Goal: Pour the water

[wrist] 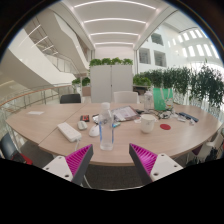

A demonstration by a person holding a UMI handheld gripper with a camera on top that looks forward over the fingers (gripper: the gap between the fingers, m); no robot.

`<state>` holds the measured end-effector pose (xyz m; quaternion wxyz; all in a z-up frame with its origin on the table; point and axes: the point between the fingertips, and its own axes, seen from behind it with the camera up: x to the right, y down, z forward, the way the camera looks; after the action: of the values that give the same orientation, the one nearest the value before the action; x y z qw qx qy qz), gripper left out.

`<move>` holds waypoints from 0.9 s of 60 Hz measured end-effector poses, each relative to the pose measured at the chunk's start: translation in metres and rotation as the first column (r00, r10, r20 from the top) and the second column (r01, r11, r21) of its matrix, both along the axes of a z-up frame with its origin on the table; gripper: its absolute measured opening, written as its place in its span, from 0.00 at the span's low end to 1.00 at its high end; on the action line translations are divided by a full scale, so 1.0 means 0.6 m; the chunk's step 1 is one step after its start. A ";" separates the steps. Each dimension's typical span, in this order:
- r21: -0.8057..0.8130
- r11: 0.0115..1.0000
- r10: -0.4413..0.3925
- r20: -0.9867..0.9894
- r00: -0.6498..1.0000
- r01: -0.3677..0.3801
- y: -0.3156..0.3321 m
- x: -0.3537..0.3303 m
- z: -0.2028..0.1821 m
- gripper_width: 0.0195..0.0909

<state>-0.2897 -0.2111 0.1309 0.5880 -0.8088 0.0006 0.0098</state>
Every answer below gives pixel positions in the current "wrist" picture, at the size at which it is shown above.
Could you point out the white chair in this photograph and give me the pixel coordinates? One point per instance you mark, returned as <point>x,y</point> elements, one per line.
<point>125,97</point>

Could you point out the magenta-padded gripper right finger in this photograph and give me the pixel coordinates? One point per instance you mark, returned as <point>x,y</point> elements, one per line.
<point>163,165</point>

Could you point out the green tote bag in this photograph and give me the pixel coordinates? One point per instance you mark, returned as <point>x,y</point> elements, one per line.
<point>160,100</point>

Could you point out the potted green plants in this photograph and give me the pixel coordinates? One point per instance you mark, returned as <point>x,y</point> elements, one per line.
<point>86,81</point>

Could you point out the clear bottle with white cap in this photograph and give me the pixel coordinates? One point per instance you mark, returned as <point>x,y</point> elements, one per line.
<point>148,101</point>

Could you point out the red and black small box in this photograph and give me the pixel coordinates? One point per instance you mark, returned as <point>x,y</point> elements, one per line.
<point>84,118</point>

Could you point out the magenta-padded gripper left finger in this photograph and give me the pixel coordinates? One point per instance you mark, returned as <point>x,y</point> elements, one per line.
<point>60,166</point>

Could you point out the glass railing with wooden handrail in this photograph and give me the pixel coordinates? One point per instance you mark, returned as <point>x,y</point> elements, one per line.
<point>33,95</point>

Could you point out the green plant hedge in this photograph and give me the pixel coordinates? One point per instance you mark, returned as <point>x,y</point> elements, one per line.
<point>200,83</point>

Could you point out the white computer mouse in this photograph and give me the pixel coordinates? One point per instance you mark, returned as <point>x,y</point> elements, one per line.
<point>94,131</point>

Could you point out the white cup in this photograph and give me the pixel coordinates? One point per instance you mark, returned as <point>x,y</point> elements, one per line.
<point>147,125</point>

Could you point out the dark chair with red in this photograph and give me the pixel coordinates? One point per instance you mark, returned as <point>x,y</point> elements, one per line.
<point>8,146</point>

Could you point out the small green packet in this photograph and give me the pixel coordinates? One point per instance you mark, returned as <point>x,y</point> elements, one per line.
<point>116,125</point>

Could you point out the white cabinet with plants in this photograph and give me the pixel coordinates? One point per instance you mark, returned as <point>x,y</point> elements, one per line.
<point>110,83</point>

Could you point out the ceiling light strips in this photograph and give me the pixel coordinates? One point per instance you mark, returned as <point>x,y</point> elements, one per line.
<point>115,20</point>

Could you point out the white paper sheet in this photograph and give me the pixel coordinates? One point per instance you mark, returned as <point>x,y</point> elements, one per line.
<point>35,112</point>

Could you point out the clear plastic water bottle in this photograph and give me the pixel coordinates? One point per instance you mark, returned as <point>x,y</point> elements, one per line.
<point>106,133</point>

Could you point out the open printed magazine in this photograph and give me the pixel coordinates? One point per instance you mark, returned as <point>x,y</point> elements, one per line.
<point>126,113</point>

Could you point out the black chair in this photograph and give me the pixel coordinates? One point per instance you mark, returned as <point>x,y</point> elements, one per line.
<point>70,98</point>

